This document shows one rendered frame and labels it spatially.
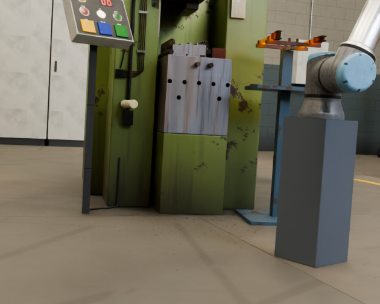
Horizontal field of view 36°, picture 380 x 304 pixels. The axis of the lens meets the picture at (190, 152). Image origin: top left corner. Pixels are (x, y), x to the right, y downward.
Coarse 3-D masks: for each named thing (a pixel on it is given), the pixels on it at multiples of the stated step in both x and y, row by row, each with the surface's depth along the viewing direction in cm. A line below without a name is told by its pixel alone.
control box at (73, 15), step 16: (64, 0) 314; (96, 0) 320; (112, 0) 327; (80, 16) 308; (96, 16) 315; (112, 16) 322; (80, 32) 304; (96, 32) 310; (112, 32) 316; (128, 32) 323
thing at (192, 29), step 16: (208, 0) 394; (160, 16) 388; (176, 16) 390; (192, 16) 392; (208, 16) 394; (160, 32) 388; (176, 32) 391; (192, 32) 393; (208, 32) 395; (160, 48) 389; (208, 48) 396
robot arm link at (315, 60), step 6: (312, 54) 244; (318, 54) 242; (324, 54) 241; (330, 54) 241; (312, 60) 244; (318, 60) 242; (324, 60) 239; (306, 66) 249; (312, 66) 244; (318, 66) 240; (306, 72) 248; (312, 72) 243; (318, 72) 238; (306, 78) 248; (312, 78) 243; (318, 78) 239; (306, 84) 247; (312, 84) 244; (318, 84) 241; (306, 90) 247; (312, 90) 244; (318, 90) 242; (324, 90) 241
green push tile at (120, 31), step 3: (114, 24) 319; (114, 27) 319; (117, 27) 319; (120, 27) 320; (123, 27) 322; (117, 30) 318; (120, 30) 319; (123, 30) 321; (126, 30) 322; (117, 33) 317; (120, 33) 318; (123, 33) 320; (126, 33) 321; (117, 36) 317; (120, 36) 318; (123, 36) 319; (126, 36) 320
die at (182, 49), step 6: (174, 48) 343; (180, 48) 344; (186, 48) 344; (192, 48) 345; (198, 48) 346; (204, 48) 347; (174, 54) 343; (180, 54) 344; (192, 54) 345; (198, 54) 346; (204, 54) 347
